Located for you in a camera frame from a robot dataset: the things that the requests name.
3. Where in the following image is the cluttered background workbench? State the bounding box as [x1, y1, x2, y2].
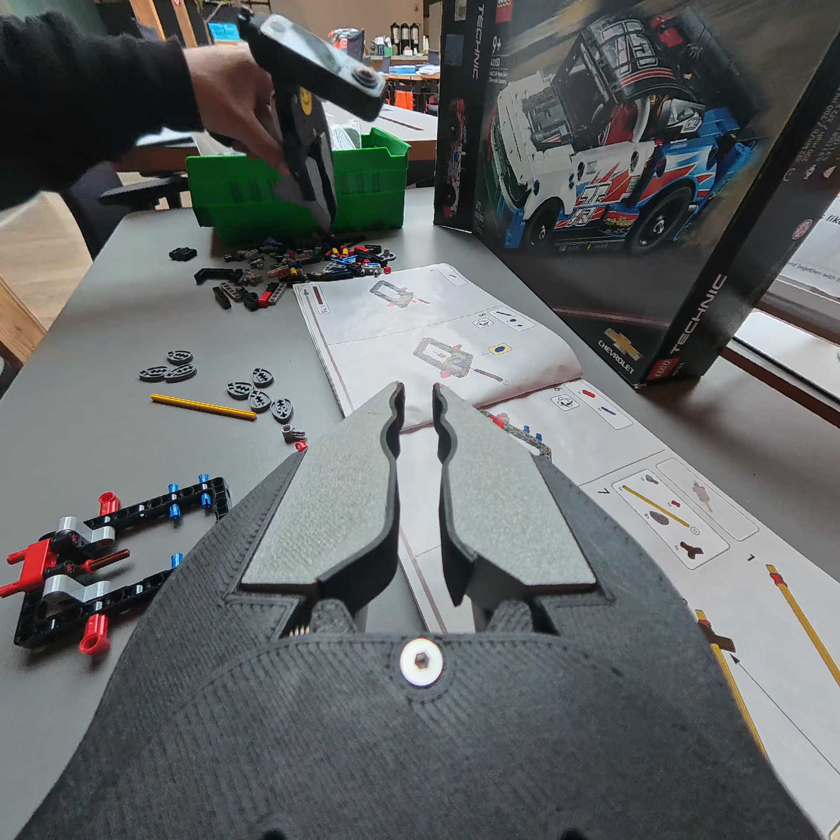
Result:
[328, 20, 442, 106]

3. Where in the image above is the white background table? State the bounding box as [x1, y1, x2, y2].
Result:
[377, 101, 439, 186]

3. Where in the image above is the black race car box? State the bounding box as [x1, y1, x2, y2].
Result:
[472, 0, 840, 392]

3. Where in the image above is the black frame assembly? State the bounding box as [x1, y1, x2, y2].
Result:
[0, 474, 234, 658]

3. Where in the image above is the pile of plastic building pieces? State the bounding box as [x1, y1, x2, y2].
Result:
[168, 236, 399, 311]

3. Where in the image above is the long yellow axle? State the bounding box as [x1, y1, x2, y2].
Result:
[150, 394, 258, 421]

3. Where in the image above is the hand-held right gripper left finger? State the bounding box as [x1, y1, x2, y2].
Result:
[239, 382, 405, 614]

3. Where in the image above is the black desk chair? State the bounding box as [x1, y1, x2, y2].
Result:
[62, 164, 194, 260]

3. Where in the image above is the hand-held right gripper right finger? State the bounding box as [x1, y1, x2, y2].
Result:
[433, 384, 598, 608]

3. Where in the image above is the green plastic bin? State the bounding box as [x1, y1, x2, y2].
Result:
[185, 126, 411, 247]

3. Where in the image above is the wooden pillar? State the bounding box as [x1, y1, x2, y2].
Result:
[128, 0, 198, 48]

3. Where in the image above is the person's left forearm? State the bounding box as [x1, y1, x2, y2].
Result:
[0, 12, 204, 212]

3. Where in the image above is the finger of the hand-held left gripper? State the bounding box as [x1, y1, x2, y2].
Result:
[303, 128, 341, 232]
[272, 172, 327, 231]

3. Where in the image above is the person's left hand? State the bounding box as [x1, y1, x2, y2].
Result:
[184, 42, 293, 178]

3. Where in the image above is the white instruction booklet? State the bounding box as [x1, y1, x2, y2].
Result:
[293, 262, 840, 829]

